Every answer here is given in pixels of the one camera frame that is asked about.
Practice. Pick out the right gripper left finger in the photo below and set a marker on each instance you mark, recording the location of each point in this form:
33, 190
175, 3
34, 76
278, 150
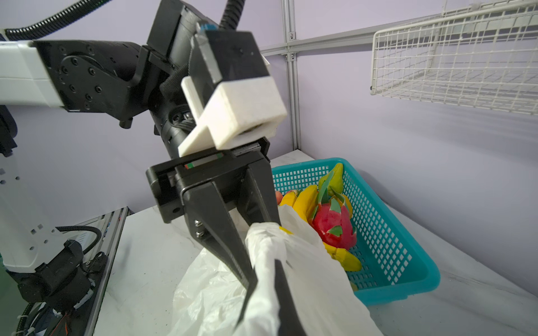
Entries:
253, 281

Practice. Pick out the white lemon print plastic bag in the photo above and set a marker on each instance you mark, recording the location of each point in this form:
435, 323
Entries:
209, 298

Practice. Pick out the teal plastic basket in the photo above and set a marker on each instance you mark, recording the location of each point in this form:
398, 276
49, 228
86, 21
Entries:
394, 265

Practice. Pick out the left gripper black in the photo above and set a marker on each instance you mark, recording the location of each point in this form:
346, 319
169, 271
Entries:
204, 186

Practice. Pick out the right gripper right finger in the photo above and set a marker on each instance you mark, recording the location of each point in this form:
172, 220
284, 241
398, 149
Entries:
289, 321

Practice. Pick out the yellow fake banana bunch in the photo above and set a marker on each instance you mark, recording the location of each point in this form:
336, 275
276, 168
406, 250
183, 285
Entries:
303, 203

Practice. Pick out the white wire wall basket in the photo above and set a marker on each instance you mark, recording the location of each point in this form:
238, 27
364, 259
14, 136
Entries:
483, 57

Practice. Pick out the pink fake dragon fruit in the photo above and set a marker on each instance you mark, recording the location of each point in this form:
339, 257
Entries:
332, 222

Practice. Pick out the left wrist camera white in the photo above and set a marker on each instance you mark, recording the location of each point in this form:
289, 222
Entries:
232, 96

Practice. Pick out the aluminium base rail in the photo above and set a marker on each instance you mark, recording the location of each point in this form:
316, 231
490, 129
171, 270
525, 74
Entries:
65, 295

